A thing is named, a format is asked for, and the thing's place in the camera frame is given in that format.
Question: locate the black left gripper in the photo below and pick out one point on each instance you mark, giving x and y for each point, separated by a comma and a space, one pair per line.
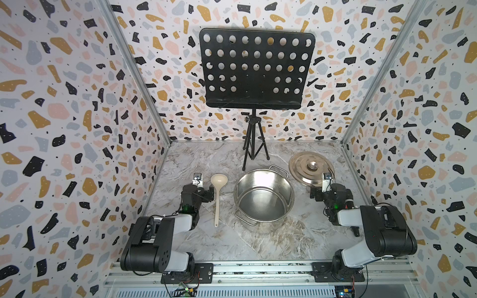
207, 195

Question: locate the stainless steel pot lid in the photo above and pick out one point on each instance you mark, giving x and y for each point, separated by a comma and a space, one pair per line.
307, 168

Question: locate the black perforated music stand desk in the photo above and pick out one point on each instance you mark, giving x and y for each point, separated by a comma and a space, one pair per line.
247, 69

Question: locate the black tripod stand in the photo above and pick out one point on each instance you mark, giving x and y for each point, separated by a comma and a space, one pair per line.
254, 139

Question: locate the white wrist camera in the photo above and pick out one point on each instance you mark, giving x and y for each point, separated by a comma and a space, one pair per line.
197, 180
327, 180

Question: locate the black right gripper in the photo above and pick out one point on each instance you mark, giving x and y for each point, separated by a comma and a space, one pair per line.
318, 190

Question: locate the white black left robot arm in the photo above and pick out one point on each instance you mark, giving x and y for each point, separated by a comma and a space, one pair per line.
149, 247

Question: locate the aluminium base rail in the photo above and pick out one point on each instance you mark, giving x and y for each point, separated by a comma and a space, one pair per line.
267, 279

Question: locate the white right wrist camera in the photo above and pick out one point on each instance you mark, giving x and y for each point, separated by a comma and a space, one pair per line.
327, 180

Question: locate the left green circuit board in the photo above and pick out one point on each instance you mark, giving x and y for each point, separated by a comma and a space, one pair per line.
184, 292

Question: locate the green circuit board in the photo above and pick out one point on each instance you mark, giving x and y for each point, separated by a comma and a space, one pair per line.
344, 292
184, 292

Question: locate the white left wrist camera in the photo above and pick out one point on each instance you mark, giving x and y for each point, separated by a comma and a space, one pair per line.
197, 180

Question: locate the right green circuit board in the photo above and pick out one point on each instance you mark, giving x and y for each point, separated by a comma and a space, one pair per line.
344, 292

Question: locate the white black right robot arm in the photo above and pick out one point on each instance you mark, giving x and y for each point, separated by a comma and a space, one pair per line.
386, 235

